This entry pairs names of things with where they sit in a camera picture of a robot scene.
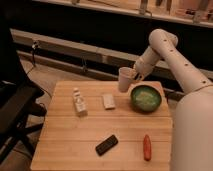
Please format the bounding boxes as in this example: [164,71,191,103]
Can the small white bottle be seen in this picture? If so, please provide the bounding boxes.
[73,87,87,117]

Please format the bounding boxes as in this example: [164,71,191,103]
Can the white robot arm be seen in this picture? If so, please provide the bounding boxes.
[133,29,213,171]

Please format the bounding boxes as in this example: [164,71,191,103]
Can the black office chair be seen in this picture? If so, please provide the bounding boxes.
[0,11,47,164]

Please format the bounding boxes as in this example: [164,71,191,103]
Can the wooden table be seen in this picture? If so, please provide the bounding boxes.
[31,81,172,171]

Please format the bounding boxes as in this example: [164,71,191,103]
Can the orange carrot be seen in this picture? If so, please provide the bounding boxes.
[143,135,152,161]

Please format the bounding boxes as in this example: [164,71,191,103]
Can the green ceramic bowl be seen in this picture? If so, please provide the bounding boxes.
[130,85,162,113]

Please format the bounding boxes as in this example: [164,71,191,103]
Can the black remote control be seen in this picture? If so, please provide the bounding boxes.
[95,135,118,156]

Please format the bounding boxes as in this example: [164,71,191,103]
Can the white sponge block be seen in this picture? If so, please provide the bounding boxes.
[102,94,116,110]

